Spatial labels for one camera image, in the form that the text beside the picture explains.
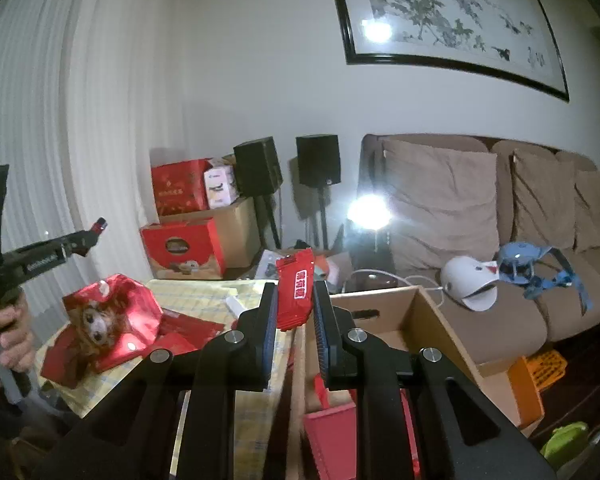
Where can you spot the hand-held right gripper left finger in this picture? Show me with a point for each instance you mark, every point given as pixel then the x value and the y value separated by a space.
pixel 265 335

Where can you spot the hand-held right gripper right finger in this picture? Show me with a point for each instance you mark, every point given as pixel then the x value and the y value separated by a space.
pixel 322 330

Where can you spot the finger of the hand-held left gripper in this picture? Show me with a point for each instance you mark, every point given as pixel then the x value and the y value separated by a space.
pixel 80 245

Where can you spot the red snack packet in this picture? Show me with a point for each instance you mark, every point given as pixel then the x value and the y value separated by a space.
pixel 295 290

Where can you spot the red foil bag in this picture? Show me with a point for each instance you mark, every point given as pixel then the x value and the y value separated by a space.
pixel 135 310

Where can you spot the red gift bag white label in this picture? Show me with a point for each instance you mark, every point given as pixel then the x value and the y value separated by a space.
pixel 360 435

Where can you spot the person's left hand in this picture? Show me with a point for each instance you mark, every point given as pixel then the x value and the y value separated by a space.
pixel 15 345

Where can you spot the yellow plaid tablecloth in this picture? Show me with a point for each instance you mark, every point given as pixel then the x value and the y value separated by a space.
pixel 195 292

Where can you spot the brown plush dog toy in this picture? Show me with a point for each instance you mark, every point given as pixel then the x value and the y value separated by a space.
pixel 100 327

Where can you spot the red chocolate box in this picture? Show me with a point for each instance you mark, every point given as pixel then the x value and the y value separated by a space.
pixel 180 250

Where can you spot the brown storage carton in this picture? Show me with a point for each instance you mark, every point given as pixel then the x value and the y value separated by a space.
pixel 230 230

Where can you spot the red gold-print gift box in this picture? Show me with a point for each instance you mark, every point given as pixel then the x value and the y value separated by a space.
pixel 180 187

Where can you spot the bright video light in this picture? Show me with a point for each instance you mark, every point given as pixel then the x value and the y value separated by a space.
pixel 370 212

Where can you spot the white curtain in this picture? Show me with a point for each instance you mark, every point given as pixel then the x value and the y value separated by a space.
pixel 80 110

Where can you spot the white dome device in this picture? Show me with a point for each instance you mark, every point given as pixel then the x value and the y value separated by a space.
pixel 465 280

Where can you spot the small white box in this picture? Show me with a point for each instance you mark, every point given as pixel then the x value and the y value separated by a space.
pixel 220 187

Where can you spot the black speaker on stand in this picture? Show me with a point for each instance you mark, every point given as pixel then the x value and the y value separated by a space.
pixel 257 165
pixel 317 160

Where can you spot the beige sofa cushion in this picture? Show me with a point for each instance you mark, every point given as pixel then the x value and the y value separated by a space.
pixel 542 200
pixel 440 200
pixel 592 210

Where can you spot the brown sofa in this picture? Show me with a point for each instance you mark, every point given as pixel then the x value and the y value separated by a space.
pixel 505 310

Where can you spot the orange cardboard box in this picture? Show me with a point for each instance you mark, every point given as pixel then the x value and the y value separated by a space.
pixel 525 390

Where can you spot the orange perforated crate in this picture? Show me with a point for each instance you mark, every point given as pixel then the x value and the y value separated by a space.
pixel 550 367

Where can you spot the yellow-green object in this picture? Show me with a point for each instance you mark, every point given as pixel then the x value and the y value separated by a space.
pixel 565 437

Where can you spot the framed ink painting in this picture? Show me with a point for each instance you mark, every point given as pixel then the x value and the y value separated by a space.
pixel 455 10

